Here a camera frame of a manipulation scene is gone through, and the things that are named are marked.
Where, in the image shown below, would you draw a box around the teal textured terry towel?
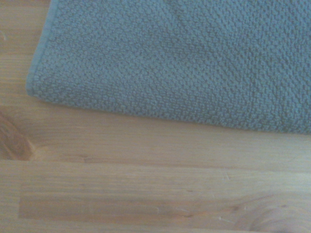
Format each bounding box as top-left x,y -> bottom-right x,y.
25,0 -> 311,135

